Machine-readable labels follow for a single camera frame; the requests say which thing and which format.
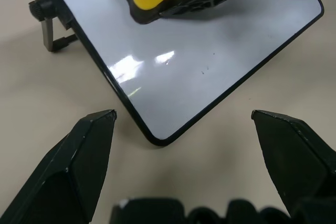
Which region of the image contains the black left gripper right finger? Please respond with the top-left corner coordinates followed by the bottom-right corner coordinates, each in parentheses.
top-left (251, 110), bottom-right (336, 224)

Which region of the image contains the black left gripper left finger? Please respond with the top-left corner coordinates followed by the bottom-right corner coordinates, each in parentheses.
top-left (0, 109), bottom-right (118, 224)

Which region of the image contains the white whiteboard with black frame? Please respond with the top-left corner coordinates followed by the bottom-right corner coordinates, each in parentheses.
top-left (33, 0), bottom-right (325, 147)

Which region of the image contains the black metal clamp bracket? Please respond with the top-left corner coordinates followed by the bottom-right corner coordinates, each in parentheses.
top-left (28, 0), bottom-right (77, 53)

